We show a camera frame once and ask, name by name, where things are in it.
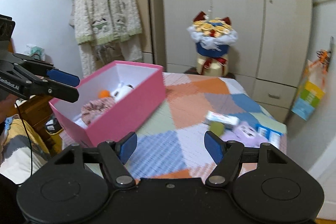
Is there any patchwork blanket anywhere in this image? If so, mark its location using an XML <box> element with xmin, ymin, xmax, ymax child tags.
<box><xmin>62</xmin><ymin>72</ymin><xmax>288</xmax><ymax>180</ymax></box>

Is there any purple plush toy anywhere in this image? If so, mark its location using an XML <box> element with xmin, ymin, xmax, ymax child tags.
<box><xmin>222</xmin><ymin>121</ymin><xmax>265</xmax><ymax>148</ymax></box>

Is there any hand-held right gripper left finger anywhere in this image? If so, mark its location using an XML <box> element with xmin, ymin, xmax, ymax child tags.
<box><xmin>51</xmin><ymin>132</ymin><xmax>138</xmax><ymax>186</ymax></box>

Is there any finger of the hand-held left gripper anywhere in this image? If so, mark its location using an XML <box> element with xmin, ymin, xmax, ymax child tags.
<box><xmin>13</xmin><ymin>52</ymin><xmax>80</xmax><ymax>88</ymax></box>
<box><xmin>22</xmin><ymin>77</ymin><xmax>80</xmax><ymax>103</ymax></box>

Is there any grey wooden wardrobe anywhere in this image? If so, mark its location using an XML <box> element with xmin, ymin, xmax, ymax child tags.
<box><xmin>146</xmin><ymin>0</ymin><xmax>315</xmax><ymax>122</ymax></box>

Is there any green white tissue pack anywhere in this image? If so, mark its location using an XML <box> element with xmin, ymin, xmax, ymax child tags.
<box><xmin>25</xmin><ymin>44</ymin><xmax>46</xmax><ymax>61</ymax></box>

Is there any black cable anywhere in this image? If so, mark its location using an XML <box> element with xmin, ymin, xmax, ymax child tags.
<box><xmin>14</xmin><ymin>99</ymin><xmax>33</xmax><ymax>178</ymax></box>

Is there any cream knitted cardigan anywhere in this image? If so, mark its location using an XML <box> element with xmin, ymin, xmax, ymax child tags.
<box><xmin>71</xmin><ymin>0</ymin><xmax>143</xmax><ymax>45</ymax></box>

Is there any white plush toy orange beak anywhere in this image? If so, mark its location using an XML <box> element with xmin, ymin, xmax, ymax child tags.
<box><xmin>98</xmin><ymin>84</ymin><xmax>135</xmax><ymax>102</ymax></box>

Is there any black wall hook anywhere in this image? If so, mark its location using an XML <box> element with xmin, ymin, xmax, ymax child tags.
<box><xmin>316</xmin><ymin>36</ymin><xmax>336</xmax><ymax>72</ymax></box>

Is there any blue wipes packet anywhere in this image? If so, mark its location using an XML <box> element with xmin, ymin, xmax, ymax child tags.
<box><xmin>256</xmin><ymin>123</ymin><xmax>271</xmax><ymax>139</ymax></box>
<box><xmin>265</xmin><ymin>127</ymin><xmax>287</xmax><ymax>147</ymax></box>

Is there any olive green soft item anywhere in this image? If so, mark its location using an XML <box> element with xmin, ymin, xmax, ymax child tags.
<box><xmin>209</xmin><ymin>122</ymin><xmax>225</xmax><ymax>136</ymax></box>

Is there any pink cardboard box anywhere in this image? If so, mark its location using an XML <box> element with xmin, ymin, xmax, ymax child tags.
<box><xmin>49</xmin><ymin>60</ymin><xmax>166</xmax><ymax>147</ymax></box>

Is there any pink floral cloth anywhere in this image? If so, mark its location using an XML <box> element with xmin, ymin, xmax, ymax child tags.
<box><xmin>80</xmin><ymin>97</ymin><xmax>116</xmax><ymax>125</ymax></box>

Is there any white tissue packet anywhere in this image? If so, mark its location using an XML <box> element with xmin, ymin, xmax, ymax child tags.
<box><xmin>205</xmin><ymin>111</ymin><xmax>240</xmax><ymax>130</ymax></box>

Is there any wooden nightstand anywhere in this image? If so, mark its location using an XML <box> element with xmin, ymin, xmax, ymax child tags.
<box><xmin>14</xmin><ymin>94</ymin><xmax>62</xmax><ymax>153</ymax></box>

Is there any colourful paper gift bag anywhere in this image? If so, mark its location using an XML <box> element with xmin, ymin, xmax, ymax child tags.
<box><xmin>291</xmin><ymin>49</ymin><xmax>330</xmax><ymax>122</ymax></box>

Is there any yellow grey striped cloth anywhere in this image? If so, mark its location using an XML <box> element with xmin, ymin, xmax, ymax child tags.
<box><xmin>0</xmin><ymin>119</ymin><xmax>50</xmax><ymax>184</ymax></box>

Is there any cream fleece robe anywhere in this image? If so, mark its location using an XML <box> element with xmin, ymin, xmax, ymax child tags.
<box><xmin>78</xmin><ymin>35</ymin><xmax>143</xmax><ymax>77</ymax></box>

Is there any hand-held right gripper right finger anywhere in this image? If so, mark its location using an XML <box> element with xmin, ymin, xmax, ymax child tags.
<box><xmin>204</xmin><ymin>131</ymin><xmax>292</xmax><ymax>186</ymax></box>

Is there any flower bouquet blue wrap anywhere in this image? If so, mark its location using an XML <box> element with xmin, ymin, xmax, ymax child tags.
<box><xmin>187</xmin><ymin>11</ymin><xmax>239</xmax><ymax>77</ymax></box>

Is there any white tote bag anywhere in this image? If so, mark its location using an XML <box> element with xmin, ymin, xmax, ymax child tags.
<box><xmin>69</xmin><ymin>4</ymin><xmax>76</xmax><ymax>29</ymax></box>

